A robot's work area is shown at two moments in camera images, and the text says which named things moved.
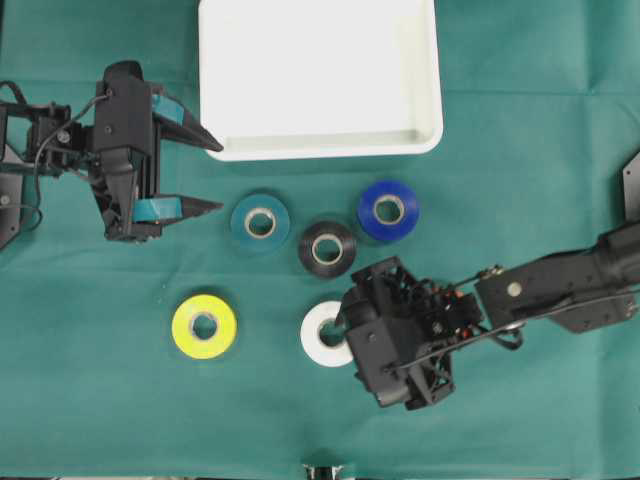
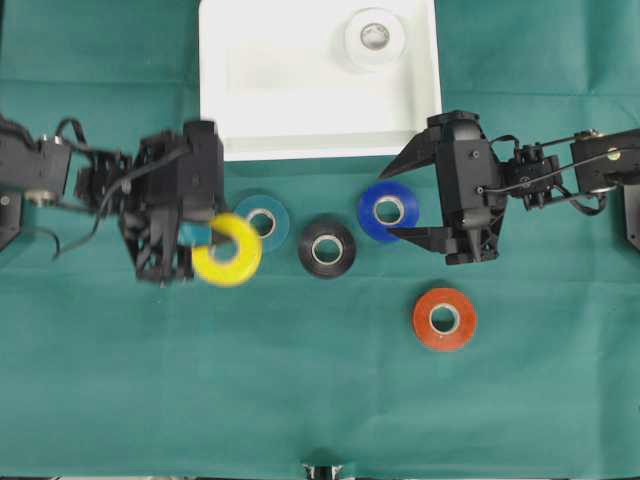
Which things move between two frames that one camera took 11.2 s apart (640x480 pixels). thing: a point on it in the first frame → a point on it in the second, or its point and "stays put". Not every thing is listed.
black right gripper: x=400 y=329 → x=472 y=184
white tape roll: x=313 y=345 → x=374 y=39
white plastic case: x=298 y=79 stays put
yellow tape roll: x=194 y=308 → x=240 y=270
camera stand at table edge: x=324 y=472 stays put
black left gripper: x=125 y=173 → x=177 y=188
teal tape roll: x=255 y=243 stays put
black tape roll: x=322 y=231 stays put
